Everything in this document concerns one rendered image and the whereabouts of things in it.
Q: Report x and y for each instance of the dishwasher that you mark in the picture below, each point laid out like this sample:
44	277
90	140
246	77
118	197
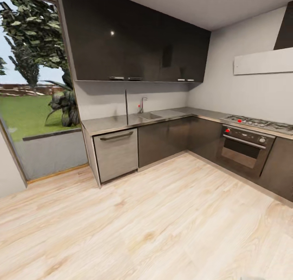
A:
116	153

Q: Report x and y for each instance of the fixed window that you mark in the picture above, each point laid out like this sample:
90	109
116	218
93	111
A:
38	107

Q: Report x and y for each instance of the range hood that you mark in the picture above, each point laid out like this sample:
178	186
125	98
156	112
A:
280	59

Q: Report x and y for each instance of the burner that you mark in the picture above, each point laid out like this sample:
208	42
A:
261	123

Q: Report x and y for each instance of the oven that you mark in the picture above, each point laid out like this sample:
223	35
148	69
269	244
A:
245	149

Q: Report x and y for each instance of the drop in sink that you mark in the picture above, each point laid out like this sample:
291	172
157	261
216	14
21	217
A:
157	114

